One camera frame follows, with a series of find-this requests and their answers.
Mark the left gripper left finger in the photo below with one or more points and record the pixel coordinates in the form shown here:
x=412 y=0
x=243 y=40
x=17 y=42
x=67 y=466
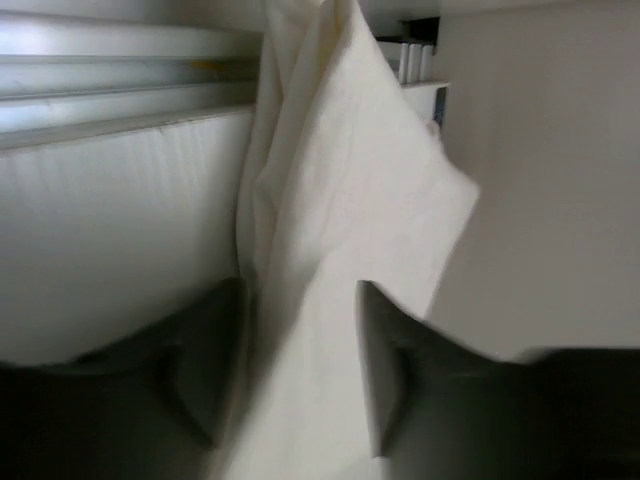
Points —
x=152 y=405

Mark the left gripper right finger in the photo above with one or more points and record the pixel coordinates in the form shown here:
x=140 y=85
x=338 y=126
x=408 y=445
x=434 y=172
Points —
x=442 y=411

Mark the white t shirt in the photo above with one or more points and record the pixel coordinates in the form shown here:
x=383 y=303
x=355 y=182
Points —
x=343 y=181

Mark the aluminium table frame rail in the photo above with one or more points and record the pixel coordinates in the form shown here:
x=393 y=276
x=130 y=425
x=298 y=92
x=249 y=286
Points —
x=65 y=76

